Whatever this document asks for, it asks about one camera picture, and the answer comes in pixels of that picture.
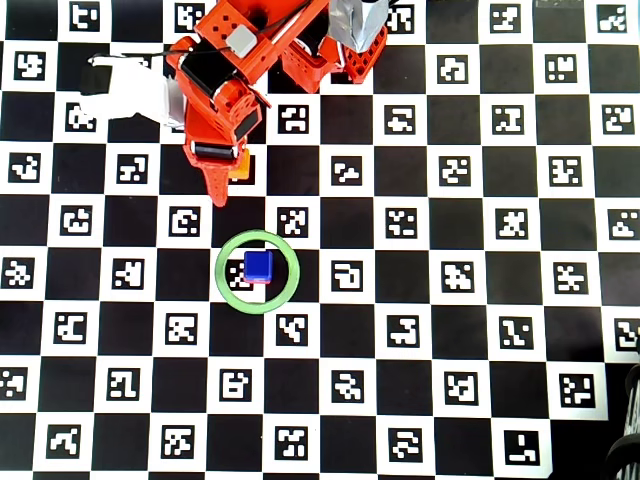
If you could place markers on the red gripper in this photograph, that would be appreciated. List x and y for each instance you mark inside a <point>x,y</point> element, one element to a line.
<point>214,150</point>

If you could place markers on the orange cube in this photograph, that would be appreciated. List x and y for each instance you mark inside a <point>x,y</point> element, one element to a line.
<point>241,170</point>

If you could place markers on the blue cube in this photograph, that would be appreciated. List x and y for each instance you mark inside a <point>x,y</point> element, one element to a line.
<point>258,264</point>

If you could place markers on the red cube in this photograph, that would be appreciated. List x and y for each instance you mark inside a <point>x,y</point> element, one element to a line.
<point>260,282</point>

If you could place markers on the black white marker checkerboard mat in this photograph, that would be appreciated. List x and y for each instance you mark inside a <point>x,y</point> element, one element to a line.
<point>375,350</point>

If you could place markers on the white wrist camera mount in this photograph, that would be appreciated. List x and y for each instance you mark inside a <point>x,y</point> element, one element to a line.
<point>135,90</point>

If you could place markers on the grey duct tape wrap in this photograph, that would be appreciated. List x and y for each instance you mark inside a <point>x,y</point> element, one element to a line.
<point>357,22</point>

